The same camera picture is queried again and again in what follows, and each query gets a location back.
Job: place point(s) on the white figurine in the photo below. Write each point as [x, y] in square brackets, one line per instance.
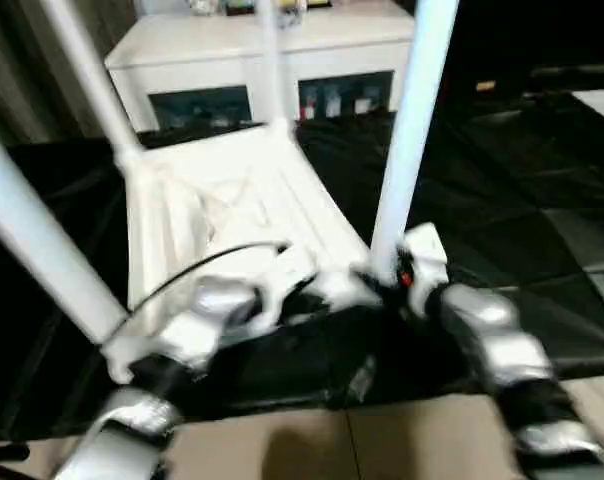
[204, 5]

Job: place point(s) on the white plastic table leg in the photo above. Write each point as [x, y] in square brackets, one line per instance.
[407, 125]
[42, 225]
[273, 65]
[87, 75]

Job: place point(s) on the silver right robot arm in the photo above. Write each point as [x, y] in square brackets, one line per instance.
[492, 320]

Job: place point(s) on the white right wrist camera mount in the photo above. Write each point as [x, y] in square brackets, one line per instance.
[427, 245]

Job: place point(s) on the glass bowl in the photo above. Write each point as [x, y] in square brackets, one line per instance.
[288, 16]

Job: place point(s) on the black mat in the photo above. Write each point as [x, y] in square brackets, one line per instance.
[507, 200]

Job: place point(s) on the black metal stand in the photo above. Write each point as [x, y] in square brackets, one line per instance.
[7, 452]

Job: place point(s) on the white cabinet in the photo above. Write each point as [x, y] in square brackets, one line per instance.
[192, 45]

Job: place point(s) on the white plastic table top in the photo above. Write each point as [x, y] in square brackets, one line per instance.
[182, 215]

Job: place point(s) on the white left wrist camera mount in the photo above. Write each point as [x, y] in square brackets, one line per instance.
[282, 280]

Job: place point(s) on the dark low shelf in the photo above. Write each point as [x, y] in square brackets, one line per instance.
[577, 75]

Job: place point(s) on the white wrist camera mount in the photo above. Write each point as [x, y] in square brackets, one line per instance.
[282, 280]
[427, 245]

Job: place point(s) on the grey curtain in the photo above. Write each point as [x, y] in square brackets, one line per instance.
[7, 60]

